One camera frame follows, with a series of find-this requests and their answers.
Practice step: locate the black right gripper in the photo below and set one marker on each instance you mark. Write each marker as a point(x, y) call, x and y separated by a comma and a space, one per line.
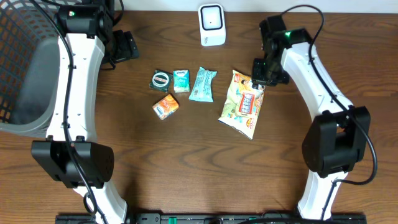
point(256, 76)

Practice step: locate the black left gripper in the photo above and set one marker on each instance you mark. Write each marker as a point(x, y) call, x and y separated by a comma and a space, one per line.
point(126, 47)

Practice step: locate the yellow snack bag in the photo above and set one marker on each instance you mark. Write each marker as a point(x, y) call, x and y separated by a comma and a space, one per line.
point(243, 104)

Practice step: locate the green Zam-Buk tin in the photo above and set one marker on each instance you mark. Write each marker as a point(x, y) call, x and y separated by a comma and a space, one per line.
point(161, 81)

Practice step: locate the green Kleenex tissue pack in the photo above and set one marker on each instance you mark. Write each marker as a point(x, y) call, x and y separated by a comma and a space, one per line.
point(181, 81)

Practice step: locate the teal wet wipe packet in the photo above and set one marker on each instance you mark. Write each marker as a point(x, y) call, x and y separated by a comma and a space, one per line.
point(202, 87)

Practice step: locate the orange tissue pack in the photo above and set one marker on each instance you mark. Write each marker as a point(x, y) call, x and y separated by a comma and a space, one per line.
point(166, 106)

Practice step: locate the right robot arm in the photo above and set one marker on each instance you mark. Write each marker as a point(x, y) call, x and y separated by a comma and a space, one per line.
point(337, 137)

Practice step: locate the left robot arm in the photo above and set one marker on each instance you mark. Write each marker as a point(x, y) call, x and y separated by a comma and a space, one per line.
point(70, 152)

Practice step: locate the white barcode scanner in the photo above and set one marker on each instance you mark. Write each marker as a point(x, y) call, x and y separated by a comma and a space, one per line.
point(212, 25)

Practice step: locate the dark grey plastic mesh basket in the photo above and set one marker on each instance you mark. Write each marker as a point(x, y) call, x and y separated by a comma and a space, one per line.
point(29, 69)

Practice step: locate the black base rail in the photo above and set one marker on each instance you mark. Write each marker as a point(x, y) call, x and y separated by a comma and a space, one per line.
point(269, 217)

